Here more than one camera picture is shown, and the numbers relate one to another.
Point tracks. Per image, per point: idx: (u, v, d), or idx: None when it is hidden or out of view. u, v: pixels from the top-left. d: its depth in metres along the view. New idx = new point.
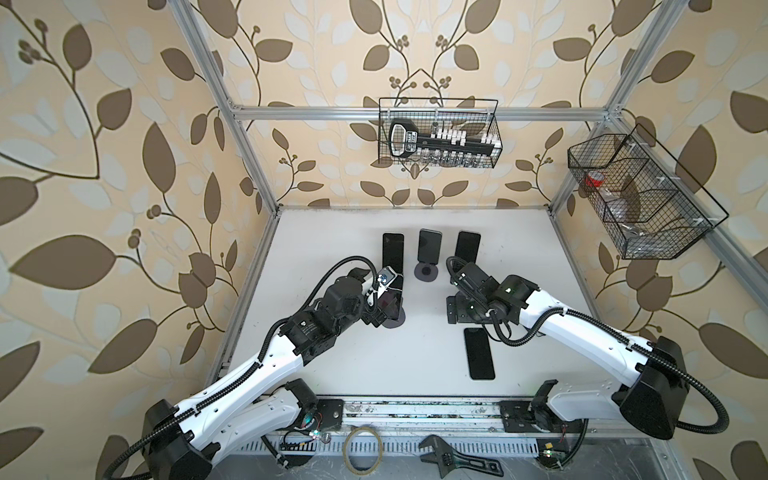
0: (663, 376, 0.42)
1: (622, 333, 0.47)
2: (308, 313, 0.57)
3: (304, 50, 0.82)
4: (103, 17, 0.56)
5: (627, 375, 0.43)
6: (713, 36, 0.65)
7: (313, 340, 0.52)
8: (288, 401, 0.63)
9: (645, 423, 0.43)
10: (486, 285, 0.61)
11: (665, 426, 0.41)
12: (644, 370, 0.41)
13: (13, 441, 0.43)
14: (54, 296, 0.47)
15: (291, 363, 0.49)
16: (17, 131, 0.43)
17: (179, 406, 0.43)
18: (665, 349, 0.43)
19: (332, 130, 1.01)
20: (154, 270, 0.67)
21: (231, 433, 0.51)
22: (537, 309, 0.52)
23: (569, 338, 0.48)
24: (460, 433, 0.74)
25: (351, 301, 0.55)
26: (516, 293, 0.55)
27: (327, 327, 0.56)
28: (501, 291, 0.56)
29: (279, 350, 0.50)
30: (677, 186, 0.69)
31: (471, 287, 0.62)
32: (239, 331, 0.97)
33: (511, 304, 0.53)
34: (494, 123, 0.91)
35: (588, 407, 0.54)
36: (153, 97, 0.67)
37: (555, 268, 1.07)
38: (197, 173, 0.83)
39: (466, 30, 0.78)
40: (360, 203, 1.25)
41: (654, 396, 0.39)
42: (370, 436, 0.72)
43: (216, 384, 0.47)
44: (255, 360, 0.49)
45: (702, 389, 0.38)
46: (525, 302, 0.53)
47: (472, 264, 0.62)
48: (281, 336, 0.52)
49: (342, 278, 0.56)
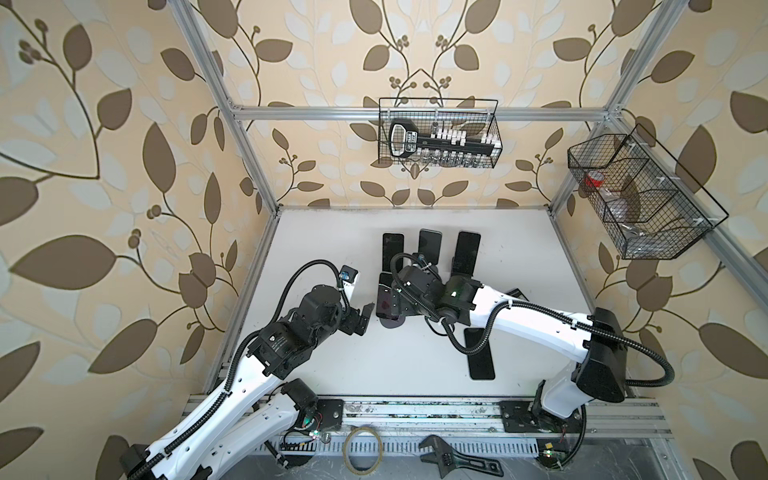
0: (607, 346, 0.48)
1: (564, 313, 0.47)
2: (282, 325, 0.53)
3: (305, 51, 0.82)
4: (104, 17, 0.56)
5: (578, 353, 0.44)
6: (714, 36, 0.65)
7: (287, 354, 0.48)
8: (284, 407, 0.63)
9: (599, 392, 0.45)
10: (432, 289, 0.58)
11: (617, 391, 0.42)
12: (592, 347, 0.43)
13: (13, 441, 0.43)
14: (54, 296, 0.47)
15: (259, 387, 0.46)
16: (17, 131, 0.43)
17: (150, 449, 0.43)
18: (603, 320, 0.45)
19: (332, 130, 1.01)
20: (154, 271, 0.67)
21: (223, 453, 0.51)
22: (485, 308, 0.50)
23: (519, 328, 0.48)
24: (461, 433, 0.74)
25: (329, 310, 0.52)
26: (462, 295, 0.53)
27: (302, 338, 0.53)
28: (447, 297, 0.54)
29: (248, 374, 0.47)
30: (677, 185, 0.69)
31: (418, 293, 0.58)
32: (239, 331, 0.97)
33: (460, 307, 0.51)
34: (494, 123, 0.91)
35: (570, 396, 0.54)
36: (153, 97, 0.67)
37: (556, 268, 1.08)
38: (197, 173, 0.83)
39: (466, 30, 0.78)
40: (359, 203, 1.25)
41: (604, 369, 0.40)
42: (370, 436, 0.72)
43: (186, 419, 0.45)
44: (222, 389, 0.46)
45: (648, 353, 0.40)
46: (473, 304, 0.51)
47: (414, 268, 0.57)
48: (249, 357, 0.48)
49: (319, 287, 0.53)
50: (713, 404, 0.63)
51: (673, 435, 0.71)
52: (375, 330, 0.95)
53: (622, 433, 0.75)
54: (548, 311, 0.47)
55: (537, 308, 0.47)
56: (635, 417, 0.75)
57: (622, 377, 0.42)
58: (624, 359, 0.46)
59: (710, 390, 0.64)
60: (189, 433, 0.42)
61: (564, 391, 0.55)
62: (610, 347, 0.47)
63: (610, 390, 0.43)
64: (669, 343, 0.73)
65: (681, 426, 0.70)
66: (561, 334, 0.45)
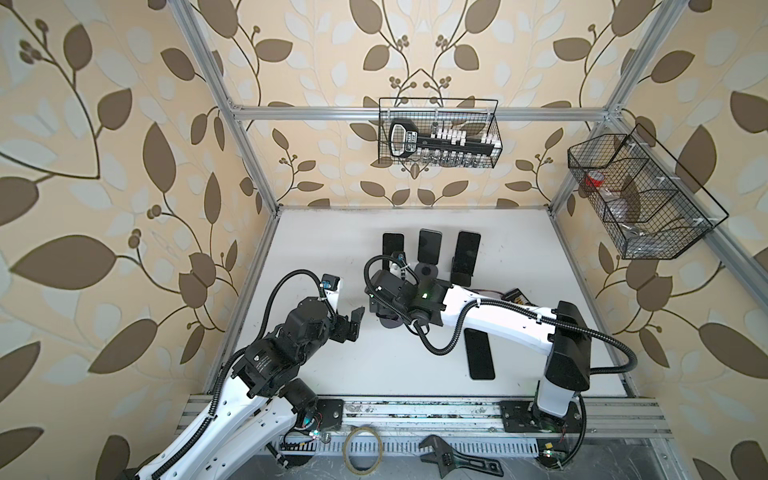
0: (572, 339, 0.49)
1: (529, 308, 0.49)
2: (268, 343, 0.52)
3: (305, 51, 0.82)
4: (104, 17, 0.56)
5: (544, 346, 0.45)
6: (714, 36, 0.65)
7: (272, 374, 0.47)
8: (281, 411, 0.63)
9: (567, 382, 0.46)
10: (404, 292, 0.58)
11: (582, 380, 0.44)
12: (556, 339, 0.44)
13: (13, 440, 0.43)
14: (54, 295, 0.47)
15: (244, 409, 0.45)
16: (17, 131, 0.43)
17: (139, 474, 0.44)
18: (566, 313, 0.46)
19: (332, 130, 1.01)
20: (154, 271, 0.67)
21: (217, 466, 0.51)
22: (455, 309, 0.51)
23: (488, 325, 0.49)
24: (461, 433, 0.74)
25: (315, 326, 0.51)
26: (434, 297, 0.53)
27: (289, 355, 0.52)
28: (419, 299, 0.54)
29: (234, 396, 0.46)
30: (677, 185, 0.69)
31: (389, 296, 0.58)
32: (239, 331, 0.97)
33: (431, 309, 0.52)
34: (494, 123, 0.91)
35: (557, 392, 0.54)
36: (153, 97, 0.67)
37: (555, 268, 1.07)
38: (197, 173, 0.83)
39: (466, 30, 0.78)
40: (359, 203, 1.25)
41: (569, 360, 0.41)
42: (370, 436, 0.72)
43: (173, 444, 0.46)
44: (207, 415, 0.45)
45: (611, 341, 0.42)
46: (443, 304, 0.52)
47: (385, 272, 0.57)
48: (235, 378, 0.48)
49: (305, 302, 0.53)
50: (713, 404, 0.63)
51: (672, 435, 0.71)
52: (376, 330, 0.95)
53: (622, 432, 0.75)
54: (514, 307, 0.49)
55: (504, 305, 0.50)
56: (635, 417, 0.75)
57: (587, 367, 0.44)
58: (588, 349, 0.48)
59: (709, 390, 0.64)
60: (176, 459, 0.43)
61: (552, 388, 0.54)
62: (573, 338, 0.49)
63: (574, 379, 0.44)
64: (668, 343, 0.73)
65: (681, 426, 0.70)
66: (527, 328, 0.46)
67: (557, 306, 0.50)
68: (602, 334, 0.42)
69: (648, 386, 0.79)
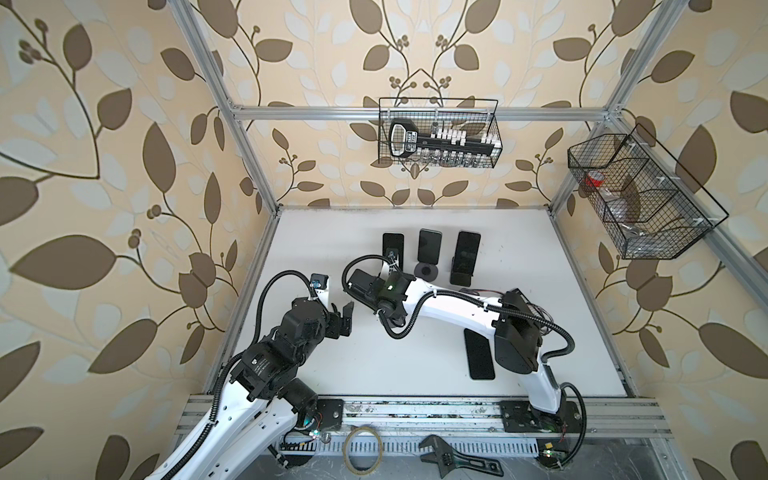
0: (513, 326, 0.55)
1: (478, 298, 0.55)
2: (265, 345, 0.53)
3: (304, 50, 0.82)
4: (103, 16, 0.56)
5: (487, 332, 0.50)
6: (713, 36, 0.65)
7: (271, 376, 0.48)
8: (281, 412, 0.63)
9: (512, 363, 0.50)
10: (374, 286, 0.64)
11: (525, 362, 0.48)
12: (498, 325, 0.49)
13: (14, 440, 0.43)
14: (54, 296, 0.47)
15: (245, 413, 0.46)
16: (17, 131, 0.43)
17: None
18: (510, 301, 0.51)
19: (332, 130, 1.01)
20: (153, 270, 0.67)
21: (220, 472, 0.51)
22: (415, 298, 0.57)
23: (442, 313, 0.54)
24: (461, 433, 0.74)
25: (311, 326, 0.52)
26: (397, 288, 0.59)
27: (286, 357, 0.53)
28: (385, 290, 0.60)
29: (234, 401, 0.46)
30: (677, 185, 0.69)
31: (361, 292, 0.65)
32: (239, 330, 0.93)
33: (395, 299, 0.57)
34: (494, 123, 0.91)
35: (532, 382, 0.56)
36: (153, 97, 0.67)
37: (556, 268, 1.08)
38: (196, 173, 0.83)
39: (466, 30, 0.78)
40: (359, 203, 1.25)
41: (509, 343, 0.46)
42: (370, 436, 0.72)
43: (177, 452, 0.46)
44: (207, 420, 0.46)
45: (558, 328, 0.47)
46: (405, 295, 0.58)
47: (359, 271, 0.65)
48: (233, 383, 0.48)
49: (299, 304, 0.53)
50: (714, 404, 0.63)
51: (672, 435, 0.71)
52: (375, 330, 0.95)
53: (622, 432, 0.75)
54: (464, 297, 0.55)
55: (455, 296, 0.55)
56: (635, 417, 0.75)
57: (527, 352, 0.50)
58: (532, 335, 0.53)
59: (710, 389, 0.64)
60: (179, 466, 0.43)
61: (526, 379, 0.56)
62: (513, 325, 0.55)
63: (521, 363, 0.49)
64: (668, 343, 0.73)
65: (681, 426, 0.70)
66: (475, 315, 0.51)
67: (505, 296, 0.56)
68: (551, 324, 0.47)
69: (648, 386, 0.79)
